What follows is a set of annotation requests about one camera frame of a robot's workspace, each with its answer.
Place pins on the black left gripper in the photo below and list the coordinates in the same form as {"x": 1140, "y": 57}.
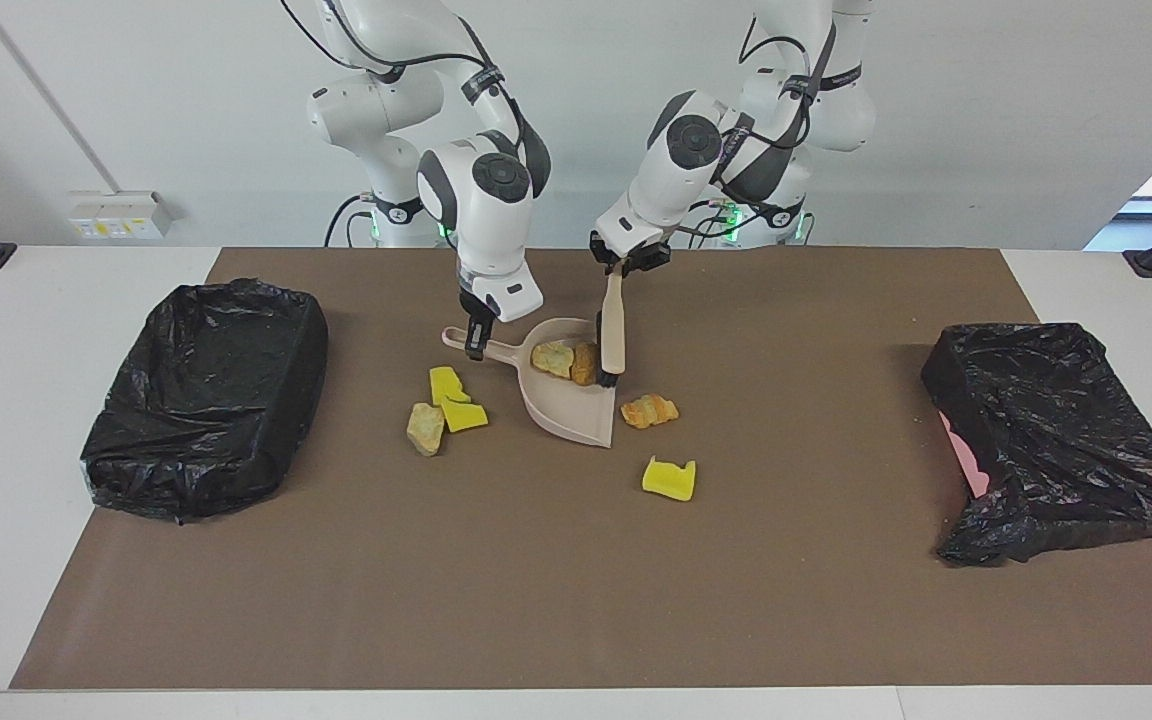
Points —
{"x": 646, "y": 258}

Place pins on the black plastic bin bag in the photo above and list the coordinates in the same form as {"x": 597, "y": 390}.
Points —
{"x": 206, "y": 400}

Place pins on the brown table mat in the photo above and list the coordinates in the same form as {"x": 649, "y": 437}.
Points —
{"x": 736, "y": 620}

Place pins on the black bin bag over pink bin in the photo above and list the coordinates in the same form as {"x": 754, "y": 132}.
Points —
{"x": 1056, "y": 430}

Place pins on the grey wall conduit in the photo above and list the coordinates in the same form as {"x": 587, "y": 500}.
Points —
{"x": 36, "y": 79}

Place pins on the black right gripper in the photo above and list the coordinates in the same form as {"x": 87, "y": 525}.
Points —
{"x": 469, "y": 302}

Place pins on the white wall power socket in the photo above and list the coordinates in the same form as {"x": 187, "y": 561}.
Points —
{"x": 116, "y": 215}

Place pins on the yellow sponge with green layer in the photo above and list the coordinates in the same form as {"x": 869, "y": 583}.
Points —
{"x": 464, "y": 417}

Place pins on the beige plastic dustpan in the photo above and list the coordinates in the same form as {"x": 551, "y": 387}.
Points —
{"x": 566, "y": 410}

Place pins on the beige brush with black bristles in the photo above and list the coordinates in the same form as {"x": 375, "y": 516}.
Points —
{"x": 614, "y": 330}

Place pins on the notched yellow sponge piece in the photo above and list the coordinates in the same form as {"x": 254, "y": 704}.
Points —
{"x": 666, "y": 480}

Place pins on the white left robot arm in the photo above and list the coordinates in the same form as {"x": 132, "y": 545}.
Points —
{"x": 676, "y": 180}

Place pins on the brown bread bun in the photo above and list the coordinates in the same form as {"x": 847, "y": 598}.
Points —
{"x": 584, "y": 365}

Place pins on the pale ridged bread chunk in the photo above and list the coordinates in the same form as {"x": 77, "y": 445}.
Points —
{"x": 425, "y": 430}

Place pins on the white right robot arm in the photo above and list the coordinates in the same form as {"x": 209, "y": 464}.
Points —
{"x": 486, "y": 230}

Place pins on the pink bin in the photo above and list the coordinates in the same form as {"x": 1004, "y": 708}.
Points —
{"x": 966, "y": 460}

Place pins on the orange striped bread piece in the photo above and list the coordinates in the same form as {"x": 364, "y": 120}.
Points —
{"x": 648, "y": 411}

